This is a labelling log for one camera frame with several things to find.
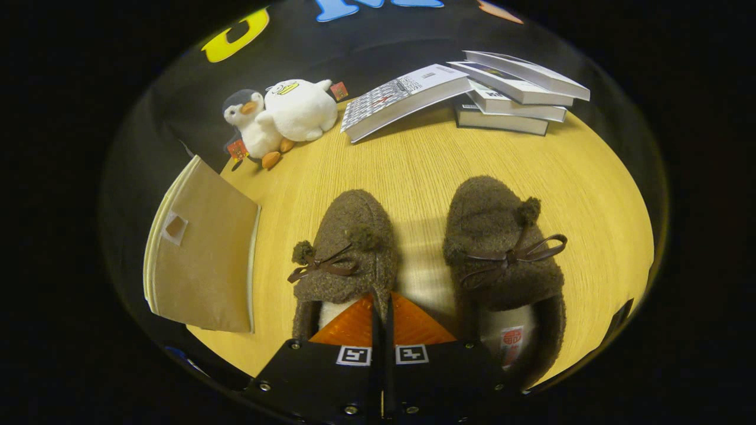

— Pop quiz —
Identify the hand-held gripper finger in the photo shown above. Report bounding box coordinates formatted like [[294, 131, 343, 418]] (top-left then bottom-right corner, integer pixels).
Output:
[[251, 293, 384, 423], [385, 292, 520, 423]]

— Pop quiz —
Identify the brown fuzzy shoe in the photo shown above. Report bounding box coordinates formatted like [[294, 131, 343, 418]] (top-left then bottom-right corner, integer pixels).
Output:
[[288, 189, 399, 343], [443, 175, 568, 387]]

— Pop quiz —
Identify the beige fabric storage box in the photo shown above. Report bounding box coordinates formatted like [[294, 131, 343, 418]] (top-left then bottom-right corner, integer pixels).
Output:
[[144, 155, 262, 333]]

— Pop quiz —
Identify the penguin plush toy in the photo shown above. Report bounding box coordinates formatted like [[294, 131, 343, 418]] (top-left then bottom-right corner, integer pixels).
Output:
[[222, 89, 296, 171]]

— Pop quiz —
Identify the white duck plush toy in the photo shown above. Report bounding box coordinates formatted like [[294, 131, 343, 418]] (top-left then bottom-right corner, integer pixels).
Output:
[[255, 79, 349, 142]]

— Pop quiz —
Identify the patterned cover book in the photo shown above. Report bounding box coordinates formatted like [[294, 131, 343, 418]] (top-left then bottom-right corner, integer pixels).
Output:
[[341, 64, 473, 144]]

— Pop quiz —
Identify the white paperback book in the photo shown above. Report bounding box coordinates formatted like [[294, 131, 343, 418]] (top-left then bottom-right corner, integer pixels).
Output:
[[470, 80, 568, 123]]

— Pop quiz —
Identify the white book dark photo cover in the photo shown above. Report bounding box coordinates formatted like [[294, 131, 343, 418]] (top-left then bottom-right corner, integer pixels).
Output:
[[462, 50, 591, 101]]

